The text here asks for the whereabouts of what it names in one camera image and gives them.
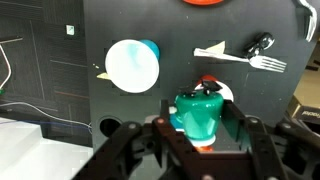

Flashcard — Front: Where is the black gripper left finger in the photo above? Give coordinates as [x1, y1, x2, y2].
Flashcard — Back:
[71, 99, 201, 180]

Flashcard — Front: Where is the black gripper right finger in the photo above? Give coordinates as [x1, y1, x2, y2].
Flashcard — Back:
[222, 99, 320, 180]

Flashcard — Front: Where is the green cup-shaped toy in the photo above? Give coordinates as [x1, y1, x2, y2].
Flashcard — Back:
[174, 89, 225, 148]

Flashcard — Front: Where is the blue plastic cup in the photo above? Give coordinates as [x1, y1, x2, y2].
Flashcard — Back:
[167, 105, 185, 132]
[104, 38, 161, 95]

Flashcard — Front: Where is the red plastic cup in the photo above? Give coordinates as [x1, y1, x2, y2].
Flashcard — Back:
[194, 74, 235, 104]

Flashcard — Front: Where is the red plastic bowl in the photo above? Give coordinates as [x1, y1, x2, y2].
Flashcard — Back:
[182, 0, 225, 6]

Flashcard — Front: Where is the small cardboard box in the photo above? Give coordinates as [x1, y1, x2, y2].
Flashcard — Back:
[287, 95, 320, 127]

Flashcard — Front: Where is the beige paper scrap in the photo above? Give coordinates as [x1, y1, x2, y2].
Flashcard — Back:
[96, 71, 112, 81]

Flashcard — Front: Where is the small black glossy object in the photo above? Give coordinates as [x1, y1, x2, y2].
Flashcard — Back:
[242, 31, 276, 58]

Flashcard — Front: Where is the beige triangular scrap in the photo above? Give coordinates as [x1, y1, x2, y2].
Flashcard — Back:
[203, 40, 227, 55]

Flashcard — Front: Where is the thin white floor cable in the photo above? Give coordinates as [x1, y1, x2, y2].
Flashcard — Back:
[0, 42, 93, 130]

